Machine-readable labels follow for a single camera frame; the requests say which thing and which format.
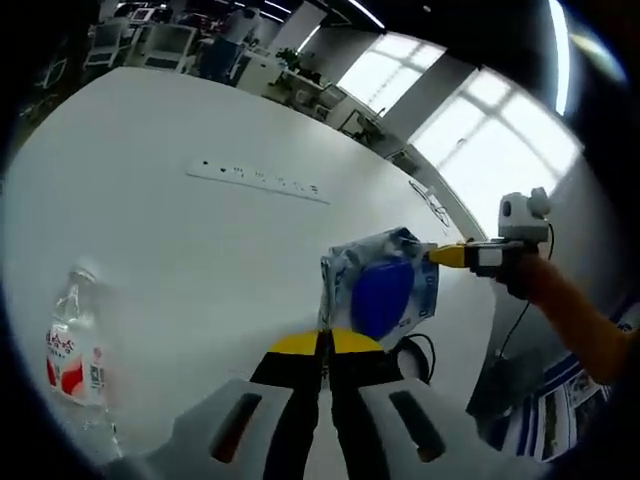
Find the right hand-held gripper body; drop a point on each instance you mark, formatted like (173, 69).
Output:
(525, 220)

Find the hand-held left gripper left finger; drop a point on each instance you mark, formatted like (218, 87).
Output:
(295, 390)

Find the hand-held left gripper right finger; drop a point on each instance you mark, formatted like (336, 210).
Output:
(360, 370)

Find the wet wipes pack blue lid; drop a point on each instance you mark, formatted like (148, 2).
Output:
(380, 295)

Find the clear plastic water bottle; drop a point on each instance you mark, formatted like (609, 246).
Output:
(75, 360)

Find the white table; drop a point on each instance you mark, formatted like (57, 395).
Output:
(175, 250)

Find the white table socket strip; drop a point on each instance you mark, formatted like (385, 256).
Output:
(255, 181)

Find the green potted plant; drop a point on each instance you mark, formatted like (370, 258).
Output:
(295, 60)

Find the white office chair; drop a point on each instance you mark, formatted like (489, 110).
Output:
(107, 42)
(170, 45)

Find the blue wall poster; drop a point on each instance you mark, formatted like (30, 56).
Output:
(565, 405)

